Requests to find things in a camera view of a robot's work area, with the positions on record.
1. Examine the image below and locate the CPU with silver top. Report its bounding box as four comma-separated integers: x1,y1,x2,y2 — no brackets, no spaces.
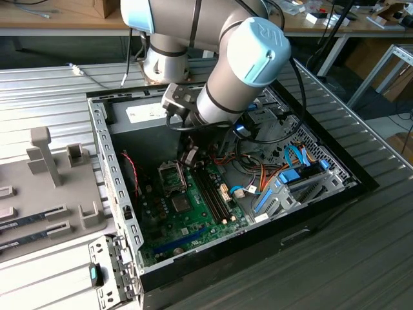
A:
170,196,192,213

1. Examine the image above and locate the CPU socket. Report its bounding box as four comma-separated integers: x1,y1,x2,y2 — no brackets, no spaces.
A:
168,193,194,215

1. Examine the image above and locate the metal socket cover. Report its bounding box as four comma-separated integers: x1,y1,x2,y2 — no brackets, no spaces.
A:
156,160,188,196

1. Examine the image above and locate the grey power supply unit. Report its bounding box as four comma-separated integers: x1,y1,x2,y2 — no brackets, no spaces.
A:
106,98,186,162

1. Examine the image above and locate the black RAM slot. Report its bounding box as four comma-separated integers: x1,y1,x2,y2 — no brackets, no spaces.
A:
202,165,231,222
199,167,228,223
192,169,220,226
195,168,224,225

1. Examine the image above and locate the metal optical drive bay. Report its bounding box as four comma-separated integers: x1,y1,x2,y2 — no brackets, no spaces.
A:
225,87,293,152

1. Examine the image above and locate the green motherboard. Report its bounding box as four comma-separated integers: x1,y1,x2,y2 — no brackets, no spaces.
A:
137,160,251,269

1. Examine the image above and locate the blue expansion slot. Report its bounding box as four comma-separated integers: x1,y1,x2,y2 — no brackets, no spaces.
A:
152,225,208,256

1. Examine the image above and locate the hard disk in blue carrier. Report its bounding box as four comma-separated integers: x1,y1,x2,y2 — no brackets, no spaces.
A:
277,163,328,190

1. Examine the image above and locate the black PC case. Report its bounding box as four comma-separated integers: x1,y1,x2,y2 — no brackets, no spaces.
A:
85,76,381,310

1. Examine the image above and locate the perforated metal disk bay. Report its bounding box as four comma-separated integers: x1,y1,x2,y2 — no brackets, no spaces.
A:
251,114,359,223

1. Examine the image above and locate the black latch with teal stripe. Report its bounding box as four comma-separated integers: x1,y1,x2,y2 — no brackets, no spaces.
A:
88,263,105,288

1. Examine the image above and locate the small white box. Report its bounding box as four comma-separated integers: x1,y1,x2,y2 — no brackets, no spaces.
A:
305,12,351,26

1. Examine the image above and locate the grey parts rack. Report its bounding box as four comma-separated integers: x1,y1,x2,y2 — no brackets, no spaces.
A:
0,127,109,256

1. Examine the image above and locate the wooden desk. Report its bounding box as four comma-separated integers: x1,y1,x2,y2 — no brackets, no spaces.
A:
0,0,413,77

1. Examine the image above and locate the black slanted pole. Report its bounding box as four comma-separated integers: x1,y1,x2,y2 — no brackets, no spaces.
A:
306,0,356,77

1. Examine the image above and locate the dark RAM stick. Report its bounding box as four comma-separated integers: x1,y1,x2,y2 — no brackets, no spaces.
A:
0,209,49,232
0,231,51,251

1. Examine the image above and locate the large brown cardboard box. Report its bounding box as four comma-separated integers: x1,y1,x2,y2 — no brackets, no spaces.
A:
383,64,413,103

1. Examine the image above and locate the open cardboard box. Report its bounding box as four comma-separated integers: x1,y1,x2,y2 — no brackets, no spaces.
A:
370,0,413,30

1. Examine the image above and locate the white camera with black bracket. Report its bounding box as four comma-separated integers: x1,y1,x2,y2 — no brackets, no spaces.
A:
232,121,251,138
161,83,198,114

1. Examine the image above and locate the red black twisted wire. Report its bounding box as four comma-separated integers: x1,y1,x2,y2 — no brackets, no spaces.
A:
121,151,145,200

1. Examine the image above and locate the blue wire with white plug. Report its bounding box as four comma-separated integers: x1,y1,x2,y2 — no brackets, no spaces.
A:
228,184,259,198

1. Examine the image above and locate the blue plastic rail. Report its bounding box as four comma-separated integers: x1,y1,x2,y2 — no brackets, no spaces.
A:
253,189,274,214

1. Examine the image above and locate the blue flat data wire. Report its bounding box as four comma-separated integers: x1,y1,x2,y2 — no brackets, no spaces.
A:
283,144,312,169

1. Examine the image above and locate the black camera cable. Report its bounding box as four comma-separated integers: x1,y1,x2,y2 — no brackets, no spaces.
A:
166,0,308,145

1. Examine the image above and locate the grey cable with metal plug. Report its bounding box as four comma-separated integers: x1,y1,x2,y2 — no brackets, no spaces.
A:
65,27,135,88

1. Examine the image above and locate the aluminium profile frame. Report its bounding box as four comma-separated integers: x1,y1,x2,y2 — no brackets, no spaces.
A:
347,43,413,110

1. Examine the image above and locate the thin grey desk cable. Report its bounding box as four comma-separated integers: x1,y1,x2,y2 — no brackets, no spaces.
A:
12,0,62,19

